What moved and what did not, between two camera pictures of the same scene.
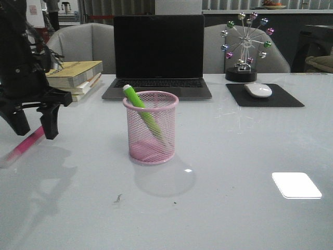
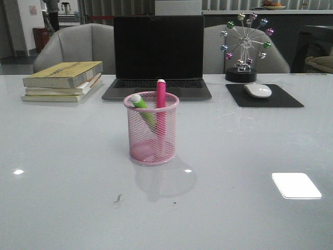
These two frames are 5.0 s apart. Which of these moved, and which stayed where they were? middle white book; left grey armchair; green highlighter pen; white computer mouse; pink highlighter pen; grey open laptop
Moved: pink highlighter pen; green highlighter pen
Stayed: white computer mouse; grey open laptop; left grey armchair; middle white book
